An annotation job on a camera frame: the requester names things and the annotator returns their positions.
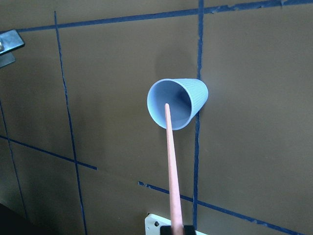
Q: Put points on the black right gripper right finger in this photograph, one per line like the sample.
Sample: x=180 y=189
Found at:
x=189 y=230

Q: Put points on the blue ribbed paper cup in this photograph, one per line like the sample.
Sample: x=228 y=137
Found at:
x=185 y=96

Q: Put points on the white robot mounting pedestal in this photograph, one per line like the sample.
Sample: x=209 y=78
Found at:
x=153 y=222

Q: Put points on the pink chopstick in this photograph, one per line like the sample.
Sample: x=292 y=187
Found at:
x=175 y=205

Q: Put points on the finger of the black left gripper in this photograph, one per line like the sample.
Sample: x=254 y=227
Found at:
x=10 y=41
x=7 y=59

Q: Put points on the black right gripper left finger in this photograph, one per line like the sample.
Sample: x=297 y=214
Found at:
x=166 y=230

